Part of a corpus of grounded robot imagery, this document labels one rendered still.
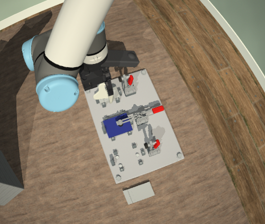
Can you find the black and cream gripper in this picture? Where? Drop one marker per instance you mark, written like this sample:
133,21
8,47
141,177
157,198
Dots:
91,77

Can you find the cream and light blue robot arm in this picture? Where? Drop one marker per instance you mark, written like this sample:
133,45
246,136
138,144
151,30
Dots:
56,56

